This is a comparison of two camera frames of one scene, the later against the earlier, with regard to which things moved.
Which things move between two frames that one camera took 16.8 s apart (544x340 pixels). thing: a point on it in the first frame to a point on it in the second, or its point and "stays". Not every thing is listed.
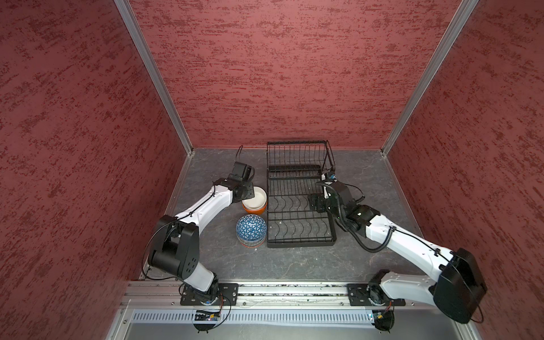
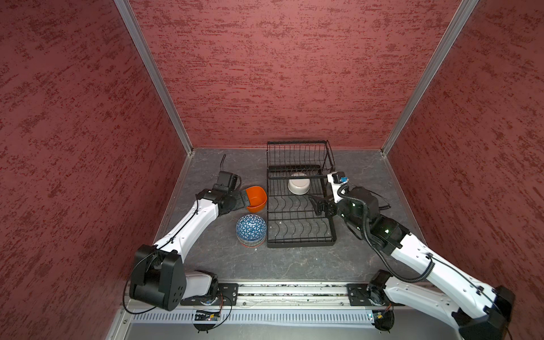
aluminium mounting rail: [165, 295] stays
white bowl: [258, 201] to [299, 186]
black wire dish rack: [295, 169] stays
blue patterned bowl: [251, 231] stays
